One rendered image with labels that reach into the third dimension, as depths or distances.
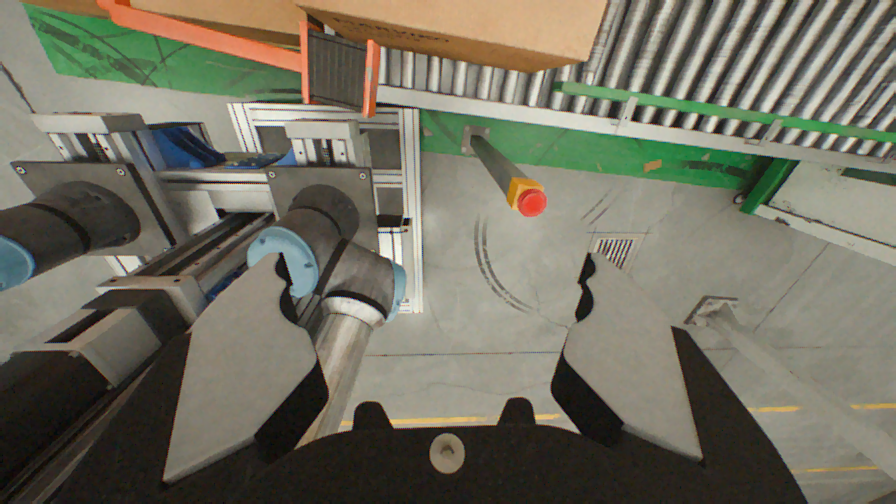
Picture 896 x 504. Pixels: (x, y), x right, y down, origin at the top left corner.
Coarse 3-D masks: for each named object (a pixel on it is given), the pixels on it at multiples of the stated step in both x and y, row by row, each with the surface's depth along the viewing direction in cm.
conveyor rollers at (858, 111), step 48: (672, 0) 83; (720, 0) 85; (768, 0) 87; (864, 0) 86; (384, 48) 86; (624, 48) 89; (672, 48) 90; (720, 48) 92; (768, 48) 93; (816, 48) 94; (864, 48) 95; (480, 96) 94; (528, 96) 96; (576, 96) 97; (672, 96) 99; (720, 96) 99; (768, 96) 100; (816, 96) 100; (864, 96) 100; (816, 144) 111; (864, 144) 110
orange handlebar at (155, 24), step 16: (96, 0) 30; (112, 0) 30; (128, 0) 32; (112, 16) 31; (128, 16) 31; (144, 16) 31; (160, 16) 31; (160, 32) 32; (176, 32) 32; (192, 32) 32; (208, 32) 32; (224, 32) 32; (208, 48) 33; (224, 48) 33; (240, 48) 33; (256, 48) 33; (272, 48) 33; (272, 64) 34; (288, 64) 34
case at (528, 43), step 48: (336, 0) 50; (384, 0) 51; (432, 0) 51; (480, 0) 51; (528, 0) 52; (576, 0) 52; (432, 48) 73; (480, 48) 62; (528, 48) 56; (576, 48) 56
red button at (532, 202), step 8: (528, 192) 62; (536, 192) 62; (520, 200) 63; (528, 200) 63; (536, 200) 63; (544, 200) 63; (520, 208) 64; (528, 208) 64; (536, 208) 64; (544, 208) 65; (528, 216) 65
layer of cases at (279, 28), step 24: (24, 0) 96; (48, 0) 87; (72, 0) 80; (144, 0) 78; (168, 0) 79; (192, 0) 79; (216, 0) 79; (240, 0) 79; (264, 0) 80; (288, 0) 80; (216, 24) 87; (240, 24) 82; (264, 24) 82; (288, 24) 83; (312, 24) 86
